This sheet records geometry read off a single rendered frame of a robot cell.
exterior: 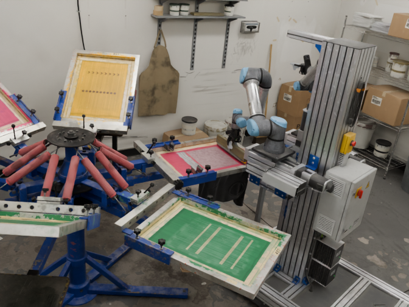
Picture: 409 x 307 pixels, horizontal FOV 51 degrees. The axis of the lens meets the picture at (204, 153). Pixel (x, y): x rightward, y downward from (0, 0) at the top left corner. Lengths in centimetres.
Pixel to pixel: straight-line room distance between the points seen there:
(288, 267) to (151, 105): 272
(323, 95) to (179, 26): 277
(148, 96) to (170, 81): 33
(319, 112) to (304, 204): 71
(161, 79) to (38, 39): 146
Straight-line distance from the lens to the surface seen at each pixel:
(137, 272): 374
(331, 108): 288
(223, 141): 361
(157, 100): 534
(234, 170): 326
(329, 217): 307
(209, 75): 567
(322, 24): 675
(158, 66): 522
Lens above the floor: 249
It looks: 26 degrees down
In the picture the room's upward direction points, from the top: 6 degrees clockwise
